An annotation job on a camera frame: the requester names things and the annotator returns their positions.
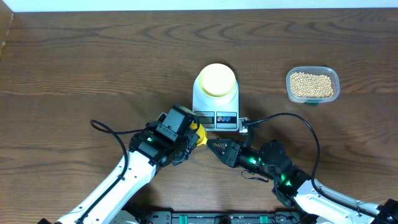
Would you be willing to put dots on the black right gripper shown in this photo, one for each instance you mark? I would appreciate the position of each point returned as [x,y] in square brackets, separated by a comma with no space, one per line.
[232,154]

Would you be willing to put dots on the pale yellow bowl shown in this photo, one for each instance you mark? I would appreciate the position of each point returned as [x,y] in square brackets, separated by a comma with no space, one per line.
[217,80]

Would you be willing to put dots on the pile of soybeans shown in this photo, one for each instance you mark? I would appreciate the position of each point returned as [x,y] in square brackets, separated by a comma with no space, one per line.
[308,85]

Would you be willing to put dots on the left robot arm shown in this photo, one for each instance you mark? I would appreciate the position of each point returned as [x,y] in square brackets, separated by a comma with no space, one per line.
[149,153]

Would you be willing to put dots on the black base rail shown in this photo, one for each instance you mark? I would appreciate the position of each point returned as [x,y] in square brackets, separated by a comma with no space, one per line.
[159,215]

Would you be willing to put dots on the clear plastic container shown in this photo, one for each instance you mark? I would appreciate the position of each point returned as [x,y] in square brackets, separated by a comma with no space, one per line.
[316,70]

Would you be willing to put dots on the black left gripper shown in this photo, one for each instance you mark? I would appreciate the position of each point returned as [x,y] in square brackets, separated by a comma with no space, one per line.
[193,138]

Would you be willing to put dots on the white digital kitchen scale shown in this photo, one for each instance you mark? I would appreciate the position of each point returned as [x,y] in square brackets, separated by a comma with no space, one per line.
[216,113]

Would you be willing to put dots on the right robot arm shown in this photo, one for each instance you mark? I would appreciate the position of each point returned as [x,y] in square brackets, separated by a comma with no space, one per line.
[296,189]

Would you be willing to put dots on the yellow measuring scoop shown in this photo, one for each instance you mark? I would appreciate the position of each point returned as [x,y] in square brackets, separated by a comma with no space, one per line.
[201,131]

